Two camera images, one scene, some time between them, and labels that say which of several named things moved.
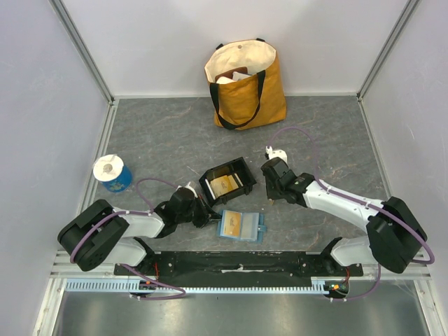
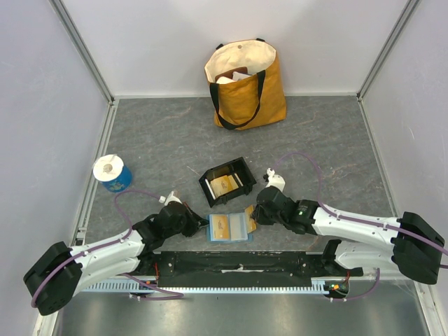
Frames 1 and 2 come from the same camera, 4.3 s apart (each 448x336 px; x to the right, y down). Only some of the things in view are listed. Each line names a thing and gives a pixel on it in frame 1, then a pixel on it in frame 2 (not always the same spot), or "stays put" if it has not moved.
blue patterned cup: [122, 183] stays put
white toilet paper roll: [108, 168] stays put
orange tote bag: [246, 78] stays put
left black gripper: [206, 213] → [194, 222]
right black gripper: [273, 189] → [261, 213]
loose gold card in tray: [222, 184] stays put
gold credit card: [232, 223] → [221, 227]
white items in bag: [236, 77] stays put
